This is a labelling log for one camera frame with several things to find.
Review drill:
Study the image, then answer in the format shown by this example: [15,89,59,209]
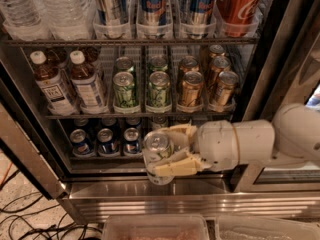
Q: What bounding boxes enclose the gold can middle right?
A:
[206,56,231,88]

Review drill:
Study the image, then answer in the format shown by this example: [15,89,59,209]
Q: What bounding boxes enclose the blue pepsi can rear middle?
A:
[101,118,119,132]

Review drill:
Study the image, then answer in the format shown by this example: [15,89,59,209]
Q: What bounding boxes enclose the green can front left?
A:
[113,71,138,108]

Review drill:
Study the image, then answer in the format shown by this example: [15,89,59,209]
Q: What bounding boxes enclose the gold can rear left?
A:
[178,55,200,80]

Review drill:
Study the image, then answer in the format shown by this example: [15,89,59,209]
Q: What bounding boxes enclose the green can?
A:
[148,55,168,73]
[113,71,138,108]
[114,56,136,75]
[148,71,170,108]

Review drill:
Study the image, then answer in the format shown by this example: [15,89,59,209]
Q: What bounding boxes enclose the gold can rear right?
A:
[202,44,226,63]

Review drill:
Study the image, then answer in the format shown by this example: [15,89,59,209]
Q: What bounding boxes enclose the tea bottle rear right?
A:
[80,47,100,68]

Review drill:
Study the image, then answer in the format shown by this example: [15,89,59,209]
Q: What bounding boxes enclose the tea bottle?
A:
[80,47,100,68]
[70,50,106,112]
[30,51,78,116]

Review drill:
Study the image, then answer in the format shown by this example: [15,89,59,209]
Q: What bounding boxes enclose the silver 7up can front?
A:
[142,131,174,186]

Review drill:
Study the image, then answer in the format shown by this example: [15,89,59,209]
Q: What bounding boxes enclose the glass fridge door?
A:
[224,0,320,192]

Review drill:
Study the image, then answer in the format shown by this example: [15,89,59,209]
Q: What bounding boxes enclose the gold can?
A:
[202,44,226,63]
[178,71,204,107]
[206,56,231,88]
[210,71,239,106]
[178,55,200,80]

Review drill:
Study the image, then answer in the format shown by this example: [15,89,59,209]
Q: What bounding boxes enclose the water bottle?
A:
[43,0,89,41]
[0,0,51,41]

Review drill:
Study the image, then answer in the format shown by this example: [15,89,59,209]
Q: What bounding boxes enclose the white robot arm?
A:
[150,103,320,177]

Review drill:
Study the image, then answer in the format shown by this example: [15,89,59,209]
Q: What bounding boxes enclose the red bull can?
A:
[179,0,215,39]
[140,0,166,39]

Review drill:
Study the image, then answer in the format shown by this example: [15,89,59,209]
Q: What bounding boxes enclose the tea bottle front left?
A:
[30,51,78,116]

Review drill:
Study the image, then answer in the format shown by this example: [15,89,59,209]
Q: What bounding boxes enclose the blue pepsi can rear left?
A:
[73,118,94,134]

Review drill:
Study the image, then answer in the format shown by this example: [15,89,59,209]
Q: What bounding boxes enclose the blue pepsi can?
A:
[124,127,141,155]
[70,129,94,157]
[97,128,119,157]
[73,118,94,134]
[125,117,142,129]
[101,118,119,132]

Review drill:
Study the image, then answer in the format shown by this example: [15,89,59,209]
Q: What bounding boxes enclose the water bottle left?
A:
[0,0,51,41]

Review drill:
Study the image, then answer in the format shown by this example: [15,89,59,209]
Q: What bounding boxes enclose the clear plastic bin right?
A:
[215,215,320,240]

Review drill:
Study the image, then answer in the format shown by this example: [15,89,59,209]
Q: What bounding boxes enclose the red bull can right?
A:
[179,0,215,39]

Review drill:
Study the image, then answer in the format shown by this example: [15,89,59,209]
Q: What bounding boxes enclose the tea bottle front right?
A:
[70,50,106,112]

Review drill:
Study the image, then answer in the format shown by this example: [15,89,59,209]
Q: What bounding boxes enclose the blue pepsi can front left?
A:
[70,129,94,157]

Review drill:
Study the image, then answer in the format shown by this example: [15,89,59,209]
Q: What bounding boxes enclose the silver tall can left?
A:
[96,0,128,39]

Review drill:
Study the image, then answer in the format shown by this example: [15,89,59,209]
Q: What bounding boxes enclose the black floor cables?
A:
[0,169,103,240]

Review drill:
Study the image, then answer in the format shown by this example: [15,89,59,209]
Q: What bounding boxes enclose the water bottle right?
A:
[43,0,89,41]

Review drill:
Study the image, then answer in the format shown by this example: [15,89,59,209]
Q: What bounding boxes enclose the clear plastic bin left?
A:
[102,214,210,240]

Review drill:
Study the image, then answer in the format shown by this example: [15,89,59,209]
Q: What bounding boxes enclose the clear plastic bin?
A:
[102,214,210,240]
[215,215,320,240]

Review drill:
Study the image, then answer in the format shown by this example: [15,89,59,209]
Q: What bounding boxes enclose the silver 7up can rear right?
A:
[175,116,192,125]

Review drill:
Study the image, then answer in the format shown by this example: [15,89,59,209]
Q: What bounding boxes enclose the silver 7up can rear left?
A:
[151,116,168,130]

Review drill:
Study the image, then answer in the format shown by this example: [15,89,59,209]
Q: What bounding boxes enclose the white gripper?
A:
[152,120,275,177]

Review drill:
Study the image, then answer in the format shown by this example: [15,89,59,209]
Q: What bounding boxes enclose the gold can front left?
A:
[178,71,204,107]

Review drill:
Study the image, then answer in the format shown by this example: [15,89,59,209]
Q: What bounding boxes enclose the gold can front right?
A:
[210,71,239,106]

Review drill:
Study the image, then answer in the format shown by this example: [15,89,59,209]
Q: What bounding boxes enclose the red bull can middle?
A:
[140,0,166,39]

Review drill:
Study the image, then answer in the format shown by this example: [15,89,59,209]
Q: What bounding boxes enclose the green can front right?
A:
[148,71,170,108]

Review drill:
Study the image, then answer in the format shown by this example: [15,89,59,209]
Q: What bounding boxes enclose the green can rear right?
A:
[148,55,168,73]

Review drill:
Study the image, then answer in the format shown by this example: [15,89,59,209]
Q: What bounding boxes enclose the blue pepsi can rear right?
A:
[125,117,142,129]

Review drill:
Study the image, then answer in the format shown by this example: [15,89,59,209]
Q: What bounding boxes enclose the stainless steel fridge frame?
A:
[0,0,320,223]

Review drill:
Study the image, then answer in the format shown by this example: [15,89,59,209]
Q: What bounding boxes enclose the blue pepsi can front right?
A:
[124,127,141,155]

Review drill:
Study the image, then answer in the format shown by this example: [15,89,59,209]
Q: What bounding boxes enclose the silver 7up can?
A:
[175,116,192,125]
[142,131,174,186]
[151,116,168,130]

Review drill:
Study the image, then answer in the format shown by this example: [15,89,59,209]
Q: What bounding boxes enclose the blue pepsi can front middle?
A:
[97,128,119,157]

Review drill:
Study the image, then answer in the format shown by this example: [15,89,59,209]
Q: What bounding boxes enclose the green can rear left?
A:
[114,56,136,75]

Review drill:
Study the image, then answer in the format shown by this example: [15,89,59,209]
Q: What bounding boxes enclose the red coca-cola can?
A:
[217,0,259,37]

